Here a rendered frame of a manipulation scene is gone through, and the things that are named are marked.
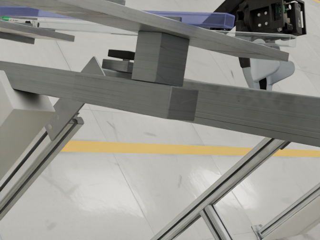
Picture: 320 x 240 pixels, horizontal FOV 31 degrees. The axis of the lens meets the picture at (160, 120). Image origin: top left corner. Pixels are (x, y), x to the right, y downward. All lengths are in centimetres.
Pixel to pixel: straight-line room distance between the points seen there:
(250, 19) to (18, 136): 40
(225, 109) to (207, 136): 186
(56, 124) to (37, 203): 79
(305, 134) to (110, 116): 159
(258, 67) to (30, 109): 37
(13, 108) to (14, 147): 8
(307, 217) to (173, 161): 67
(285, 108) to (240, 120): 7
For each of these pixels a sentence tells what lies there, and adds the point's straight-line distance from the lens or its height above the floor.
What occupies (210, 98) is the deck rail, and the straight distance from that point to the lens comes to 83.
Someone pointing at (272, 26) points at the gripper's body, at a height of 99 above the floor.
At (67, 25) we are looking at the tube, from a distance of 81.
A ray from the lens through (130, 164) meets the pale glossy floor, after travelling 215.
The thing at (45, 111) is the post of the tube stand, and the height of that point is 81.
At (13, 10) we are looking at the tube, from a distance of 72.
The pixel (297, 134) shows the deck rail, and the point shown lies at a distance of 76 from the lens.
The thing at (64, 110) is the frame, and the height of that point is 65.
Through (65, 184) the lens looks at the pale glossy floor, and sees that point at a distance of 188.
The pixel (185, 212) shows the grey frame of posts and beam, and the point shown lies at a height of 24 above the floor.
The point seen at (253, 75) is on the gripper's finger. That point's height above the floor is 92.
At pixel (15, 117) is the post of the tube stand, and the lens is 67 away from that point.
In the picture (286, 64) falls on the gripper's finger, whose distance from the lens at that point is 91.
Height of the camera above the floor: 121
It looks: 29 degrees down
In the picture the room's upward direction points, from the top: 44 degrees clockwise
